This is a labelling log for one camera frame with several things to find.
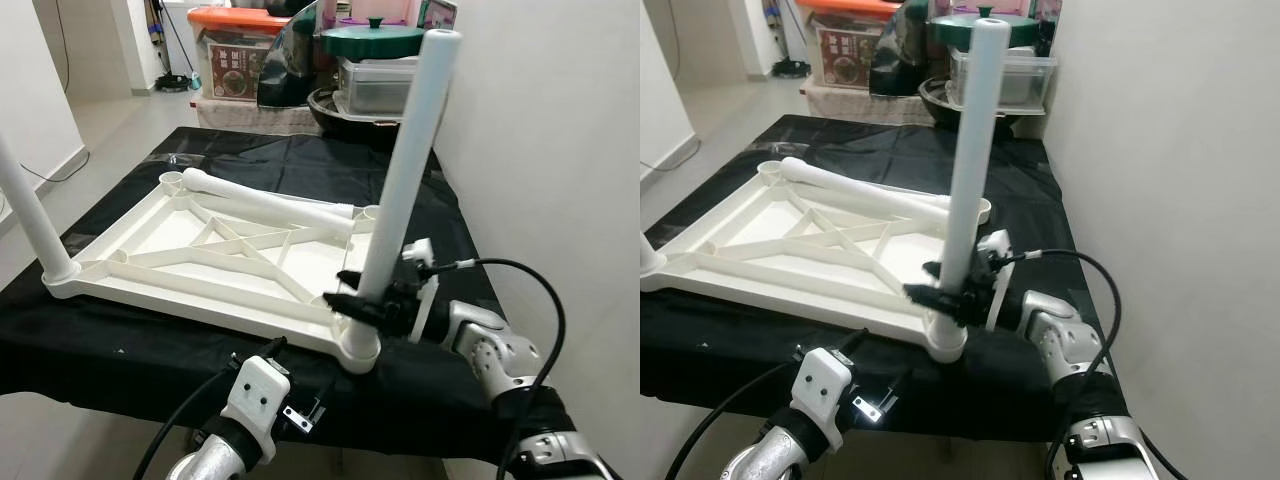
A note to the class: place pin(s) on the black floor mop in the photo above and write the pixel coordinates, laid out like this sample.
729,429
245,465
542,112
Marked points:
790,68
178,82

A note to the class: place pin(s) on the white plastic table top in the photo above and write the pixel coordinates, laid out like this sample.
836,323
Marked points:
740,230
150,235

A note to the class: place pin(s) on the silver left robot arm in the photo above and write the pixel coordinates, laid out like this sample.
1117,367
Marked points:
770,462
215,465

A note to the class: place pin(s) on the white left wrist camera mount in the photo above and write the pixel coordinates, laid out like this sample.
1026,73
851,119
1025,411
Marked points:
822,385
255,395

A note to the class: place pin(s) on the pink storage box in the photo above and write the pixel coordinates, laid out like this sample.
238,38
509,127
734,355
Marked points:
390,10
1030,8

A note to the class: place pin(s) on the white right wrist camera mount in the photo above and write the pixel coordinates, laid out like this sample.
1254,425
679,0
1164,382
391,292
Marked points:
420,250
995,245

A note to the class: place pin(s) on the black round pan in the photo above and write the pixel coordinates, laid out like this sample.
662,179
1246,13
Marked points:
350,122
935,105

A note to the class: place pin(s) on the orange lid storage box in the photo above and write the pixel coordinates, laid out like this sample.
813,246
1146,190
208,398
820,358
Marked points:
845,60
230,70

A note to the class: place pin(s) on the shiny black bag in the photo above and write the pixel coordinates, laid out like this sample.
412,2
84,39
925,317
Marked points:
290,70
895,65

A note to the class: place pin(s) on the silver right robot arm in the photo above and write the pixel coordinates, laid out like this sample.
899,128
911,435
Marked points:
490,345
1050,335

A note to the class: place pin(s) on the green round lid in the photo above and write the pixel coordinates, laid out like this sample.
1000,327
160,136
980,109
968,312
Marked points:
370,42
960,30

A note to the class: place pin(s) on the flat clear tape patch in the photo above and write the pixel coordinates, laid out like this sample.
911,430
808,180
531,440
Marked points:
793,147
180,158

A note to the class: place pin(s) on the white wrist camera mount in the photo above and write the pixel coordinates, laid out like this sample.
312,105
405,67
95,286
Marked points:
420,250
822,385
995,245
255,395

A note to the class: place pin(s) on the black tablecloth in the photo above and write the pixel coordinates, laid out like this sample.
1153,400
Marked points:
300,160
900,140

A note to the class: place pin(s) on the beige padded base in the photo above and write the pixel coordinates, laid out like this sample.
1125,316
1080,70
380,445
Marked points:
850,102
240,112

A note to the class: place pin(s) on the clear plastic storage box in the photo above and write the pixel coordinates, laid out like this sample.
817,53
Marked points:
375,85
1025,80

